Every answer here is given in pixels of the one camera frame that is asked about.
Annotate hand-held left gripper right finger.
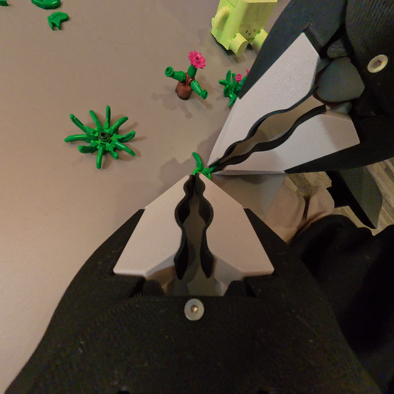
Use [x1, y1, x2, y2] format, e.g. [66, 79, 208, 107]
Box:
[196, 172, 275, 297]

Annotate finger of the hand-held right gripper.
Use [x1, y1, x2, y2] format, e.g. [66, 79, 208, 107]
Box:
[207, 32, 321, 168]
[214, 105, 361, 176]

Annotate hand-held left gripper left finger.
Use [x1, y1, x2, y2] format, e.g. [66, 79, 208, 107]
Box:
[113, 173, 197, 293]

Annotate green brick wheel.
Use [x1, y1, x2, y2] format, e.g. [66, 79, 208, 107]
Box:
[191, 166, 213, 181]

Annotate green brick plant pink flowers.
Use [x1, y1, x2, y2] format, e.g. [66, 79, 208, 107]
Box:
[218, 69, 250, 108]

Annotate person's beige trousers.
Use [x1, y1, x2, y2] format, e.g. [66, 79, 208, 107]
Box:
[262, 184, 337, 244]

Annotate lime green brick planter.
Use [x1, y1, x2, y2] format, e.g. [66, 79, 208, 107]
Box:
[211, 0, 278, 56]

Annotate black chair armrest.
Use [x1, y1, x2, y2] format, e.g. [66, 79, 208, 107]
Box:
[326, 167, 384, 229]

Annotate brick cactus with pink flower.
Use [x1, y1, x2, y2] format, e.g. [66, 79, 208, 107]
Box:
[164, 50, 209, 101]

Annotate green spiky brick plant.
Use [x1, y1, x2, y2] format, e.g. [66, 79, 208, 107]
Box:
[63, 105, 136, 170]

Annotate person's black jacket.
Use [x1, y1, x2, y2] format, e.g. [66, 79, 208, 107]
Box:
[289, 214, 394, 394]

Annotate cluster of green leaf pieces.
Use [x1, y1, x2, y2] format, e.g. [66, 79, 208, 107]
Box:
[0, 0, 70, 31]

